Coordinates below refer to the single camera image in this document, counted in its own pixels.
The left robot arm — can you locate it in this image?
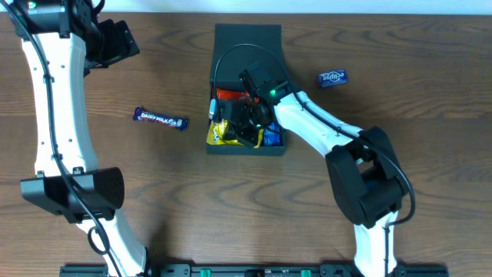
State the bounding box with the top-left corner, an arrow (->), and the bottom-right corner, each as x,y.
4,0 -> 150,276

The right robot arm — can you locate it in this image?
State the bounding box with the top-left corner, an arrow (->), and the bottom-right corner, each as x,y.
209,64 -> 413,276

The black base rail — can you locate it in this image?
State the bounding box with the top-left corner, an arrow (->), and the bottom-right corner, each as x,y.
59,262 -> 450,277

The light blue snack bar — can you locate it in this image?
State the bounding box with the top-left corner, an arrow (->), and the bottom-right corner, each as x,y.
262,122 -> 284,147

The blue Eclipse mint pack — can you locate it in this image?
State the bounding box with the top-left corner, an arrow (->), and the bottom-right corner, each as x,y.
317,69 -> 348,88

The purple Dairy Milk bar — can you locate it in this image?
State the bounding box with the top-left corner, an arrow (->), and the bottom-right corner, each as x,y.
132,107 -> 188,131

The dark green gift box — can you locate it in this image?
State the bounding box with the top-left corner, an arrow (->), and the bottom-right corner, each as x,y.
206,24 -> 291,156

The red Halls candy bag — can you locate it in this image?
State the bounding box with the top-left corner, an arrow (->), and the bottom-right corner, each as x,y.
216,88 -> 259,104

